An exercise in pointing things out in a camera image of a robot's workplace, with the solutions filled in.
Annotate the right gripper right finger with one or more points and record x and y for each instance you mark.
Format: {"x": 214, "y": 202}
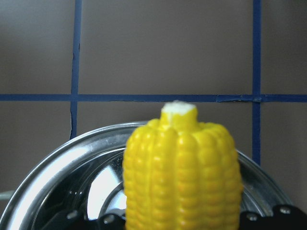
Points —
{"x": 285, "y": 217}

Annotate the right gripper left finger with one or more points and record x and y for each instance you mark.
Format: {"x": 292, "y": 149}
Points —
{"x": 76, "y": 220}

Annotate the pale green electric pot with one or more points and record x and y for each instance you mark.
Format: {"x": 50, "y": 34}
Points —
{"x": 84, "y": 174}

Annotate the yellow corn cob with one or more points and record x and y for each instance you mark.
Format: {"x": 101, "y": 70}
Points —
{"x": 181, "y": 174}

